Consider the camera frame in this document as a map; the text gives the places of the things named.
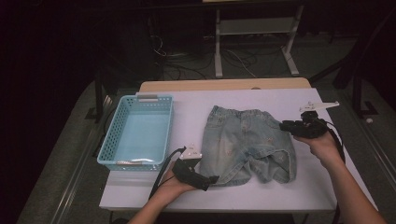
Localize tangle of black floor cables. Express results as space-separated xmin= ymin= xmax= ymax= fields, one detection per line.
xmin=150 ymin=34 xmax=260 ymax=80

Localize metal floor rail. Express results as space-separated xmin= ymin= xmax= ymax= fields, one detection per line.
xmin=49 ymin=92 xmax=110 ymax=224

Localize faded denim shorts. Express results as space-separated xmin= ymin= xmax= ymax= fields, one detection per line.
xmin=199 ymin=105 xmax=297 ymax=188

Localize light blue plastic basket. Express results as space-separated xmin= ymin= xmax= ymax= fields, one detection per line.
xmin=96 ymin=94 xmax=175 ymax=172

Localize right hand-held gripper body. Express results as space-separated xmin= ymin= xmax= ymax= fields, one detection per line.
xmin=289 ymin=101 xmax=340 ymax=140

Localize white metal stand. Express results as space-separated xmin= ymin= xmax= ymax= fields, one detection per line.
xmin=214 ymin=4 xmax=304 ymax=78

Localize person's right hand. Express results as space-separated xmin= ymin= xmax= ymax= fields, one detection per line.
xmin=293 ymin=132 xmax=347 ymax=171

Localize black metal stand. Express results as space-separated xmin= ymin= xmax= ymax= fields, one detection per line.
xmin=85 ymin=68 xmax=108 ymax=123
xmin=311 ymin=8 xmax=396 ymax=118

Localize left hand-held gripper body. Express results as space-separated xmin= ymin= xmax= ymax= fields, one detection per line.
xmin=172 ymin=143 xmax=211 ymax=191

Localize person's left hand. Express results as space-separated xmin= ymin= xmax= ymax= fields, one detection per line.
xmin=155 ymin=170 xmax=197 ymax=203

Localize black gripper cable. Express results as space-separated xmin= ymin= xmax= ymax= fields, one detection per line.
xmin=148 ymin=146 xmax=187 ymax=201
xmin=323 ymin=120 xmax=347 ymax=224

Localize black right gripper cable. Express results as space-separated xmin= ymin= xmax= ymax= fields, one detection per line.
xmin=323 ymin=120 xmax=347 ymax=224

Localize white floor cable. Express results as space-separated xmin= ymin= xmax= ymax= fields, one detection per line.
xmin=224 ymin=49 xmax=257 ymax=77

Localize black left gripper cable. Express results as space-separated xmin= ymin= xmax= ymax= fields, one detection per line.
xmin=148 ymin=146 xmax=187 ymax=201

